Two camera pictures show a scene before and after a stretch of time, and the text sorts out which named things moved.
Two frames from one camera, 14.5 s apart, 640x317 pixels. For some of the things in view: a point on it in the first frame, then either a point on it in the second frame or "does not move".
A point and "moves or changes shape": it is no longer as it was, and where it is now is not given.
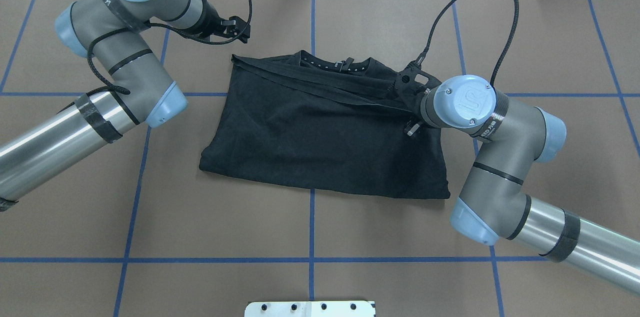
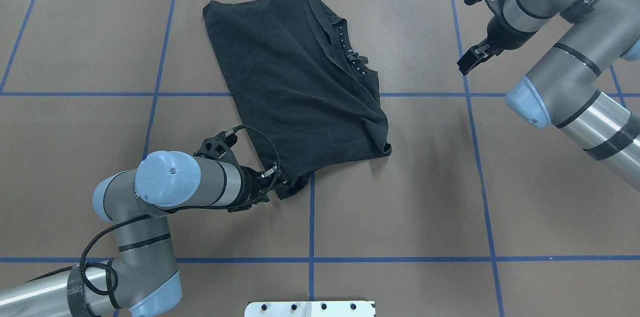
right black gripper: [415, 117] -> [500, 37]
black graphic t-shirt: [329, 122] moves or changes shape
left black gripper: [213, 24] -> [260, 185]
